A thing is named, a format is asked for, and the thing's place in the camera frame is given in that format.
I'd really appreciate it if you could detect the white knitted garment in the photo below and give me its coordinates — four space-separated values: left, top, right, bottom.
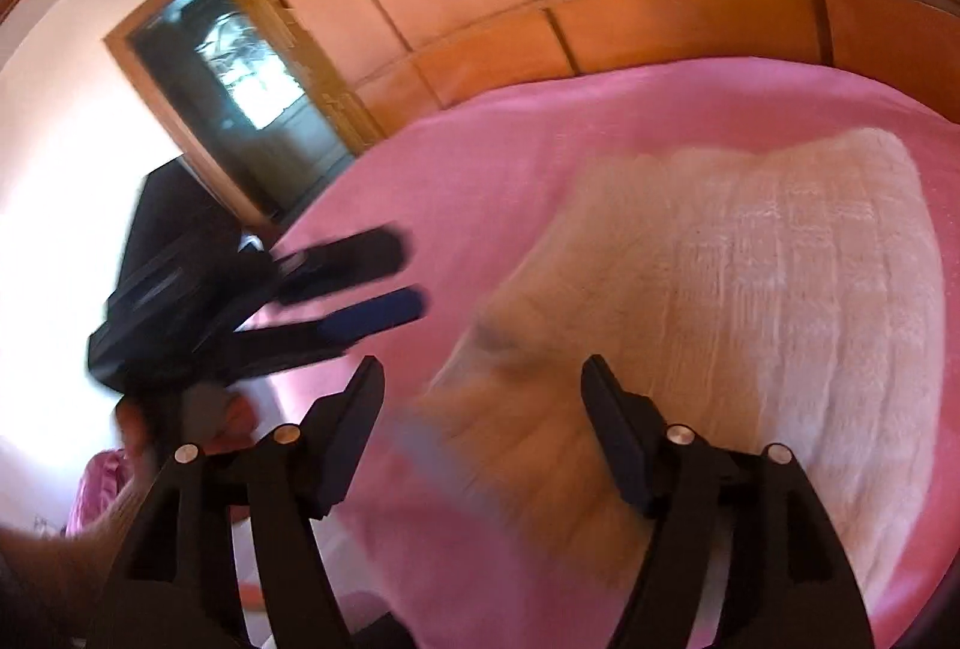
390 127 946 612

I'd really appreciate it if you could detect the person's left hand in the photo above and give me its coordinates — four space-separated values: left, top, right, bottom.
116 386 262 474

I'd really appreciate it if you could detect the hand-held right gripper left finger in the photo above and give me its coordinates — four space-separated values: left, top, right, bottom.
84 356 386 649

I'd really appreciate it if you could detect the pink bed blanket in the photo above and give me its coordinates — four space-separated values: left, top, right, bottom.
232 56 960 649

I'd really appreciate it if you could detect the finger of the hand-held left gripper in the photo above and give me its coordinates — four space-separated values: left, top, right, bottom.
268 227 410 306
225 287 427 371

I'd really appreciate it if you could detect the wooden glazed door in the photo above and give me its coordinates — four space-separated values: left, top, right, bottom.
105 0 387 230

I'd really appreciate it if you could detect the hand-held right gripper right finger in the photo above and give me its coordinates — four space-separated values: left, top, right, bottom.
581 355 875 649

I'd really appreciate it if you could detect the pink satin cloth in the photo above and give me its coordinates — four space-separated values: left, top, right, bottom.
64 450 127 539

